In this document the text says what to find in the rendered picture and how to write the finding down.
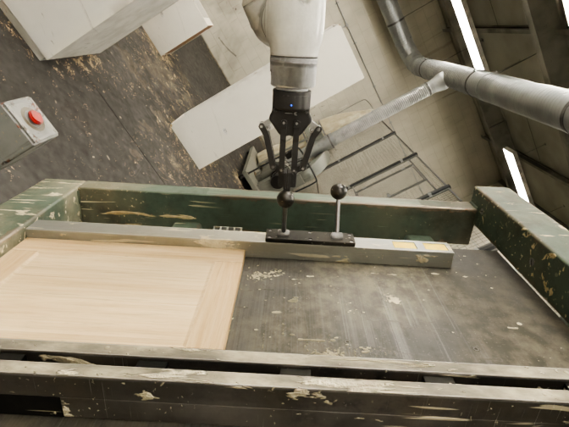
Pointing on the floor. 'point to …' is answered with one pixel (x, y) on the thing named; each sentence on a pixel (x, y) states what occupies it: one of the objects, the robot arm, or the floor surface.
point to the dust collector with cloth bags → (322, 155)
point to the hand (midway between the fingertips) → (286, 186)
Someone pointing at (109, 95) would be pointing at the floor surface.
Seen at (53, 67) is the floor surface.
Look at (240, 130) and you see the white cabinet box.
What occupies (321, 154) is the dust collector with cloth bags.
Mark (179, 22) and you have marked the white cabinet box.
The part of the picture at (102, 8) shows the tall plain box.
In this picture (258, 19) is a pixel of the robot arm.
